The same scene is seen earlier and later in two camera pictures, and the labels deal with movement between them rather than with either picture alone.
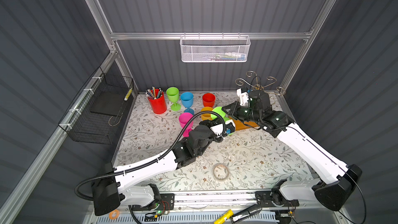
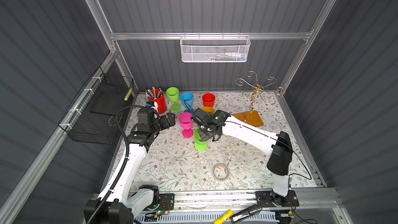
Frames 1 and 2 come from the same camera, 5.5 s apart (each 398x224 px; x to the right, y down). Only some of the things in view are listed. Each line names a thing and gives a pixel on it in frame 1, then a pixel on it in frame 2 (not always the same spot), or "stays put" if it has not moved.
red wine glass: (209, 99) stays put
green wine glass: (173, 94) stays put
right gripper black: (233, 106) to (202, 137)
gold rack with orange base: (252, 83) stays put
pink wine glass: (184, 118) stays put
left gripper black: (209, 123) to (170, 120)
